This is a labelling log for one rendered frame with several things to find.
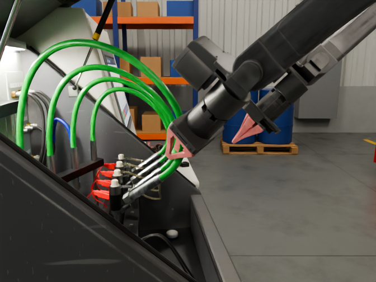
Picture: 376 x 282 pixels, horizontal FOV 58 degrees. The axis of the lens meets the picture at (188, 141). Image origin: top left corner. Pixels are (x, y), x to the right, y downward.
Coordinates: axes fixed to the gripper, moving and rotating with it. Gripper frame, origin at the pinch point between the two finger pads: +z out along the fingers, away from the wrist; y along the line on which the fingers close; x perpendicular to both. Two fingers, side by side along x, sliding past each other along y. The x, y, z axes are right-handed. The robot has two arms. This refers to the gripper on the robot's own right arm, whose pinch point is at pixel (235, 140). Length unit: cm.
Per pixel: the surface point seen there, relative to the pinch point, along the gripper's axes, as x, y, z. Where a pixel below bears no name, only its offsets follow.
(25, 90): 13.4, 39.4, 22.0
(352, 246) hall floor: -178, -152, 17
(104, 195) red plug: 6.8, 12.5, 30.3
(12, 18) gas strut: 40, 35, 3
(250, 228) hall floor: -199, -97, 72
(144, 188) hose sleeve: 17.3, 7.9, 17.3
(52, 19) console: -22, 61, 17
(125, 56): 16.9, 27.9, 1.3
